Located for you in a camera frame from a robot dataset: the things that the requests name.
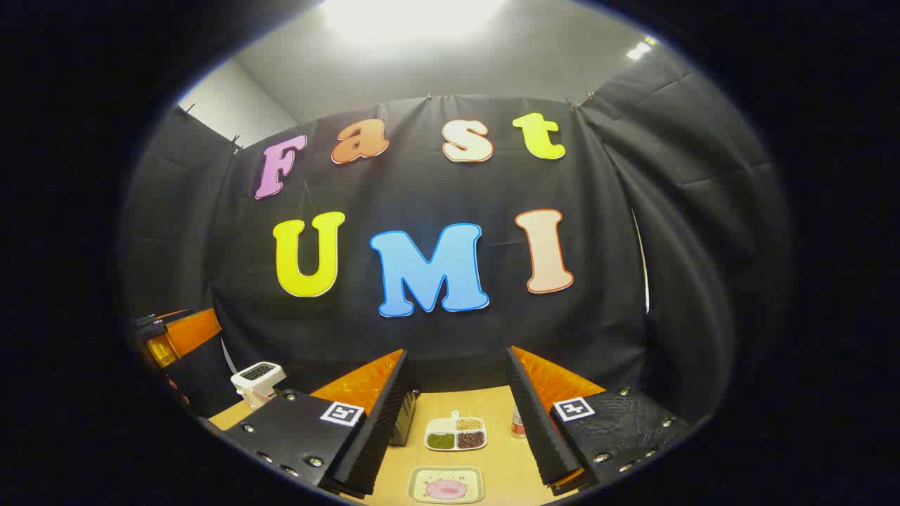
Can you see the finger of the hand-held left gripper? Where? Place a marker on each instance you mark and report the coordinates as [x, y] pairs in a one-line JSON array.
[[193, 332]]

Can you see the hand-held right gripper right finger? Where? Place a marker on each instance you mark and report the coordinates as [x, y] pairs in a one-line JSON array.
[[536, 422]]

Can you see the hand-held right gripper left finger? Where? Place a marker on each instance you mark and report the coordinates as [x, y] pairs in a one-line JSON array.
[[385, 422]]

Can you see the black electric oven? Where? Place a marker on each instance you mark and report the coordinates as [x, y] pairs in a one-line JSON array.
[[404, 418]]

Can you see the square cream plate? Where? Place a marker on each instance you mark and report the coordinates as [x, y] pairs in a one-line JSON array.
[[422, 485]]

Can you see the pink ham slice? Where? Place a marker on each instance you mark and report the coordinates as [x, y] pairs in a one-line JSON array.
[[446, 489]]

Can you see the clear bottle with red label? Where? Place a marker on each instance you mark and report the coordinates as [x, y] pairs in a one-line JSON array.
[[518, 424]]

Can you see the white divided tray of beans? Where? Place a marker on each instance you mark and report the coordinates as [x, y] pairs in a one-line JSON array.
[[455, 433]]

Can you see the white toaster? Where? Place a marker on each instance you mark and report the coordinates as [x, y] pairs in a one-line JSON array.
[[257, 379]]

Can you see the ceiling light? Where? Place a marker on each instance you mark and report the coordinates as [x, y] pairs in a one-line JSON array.
[[640, 49]]

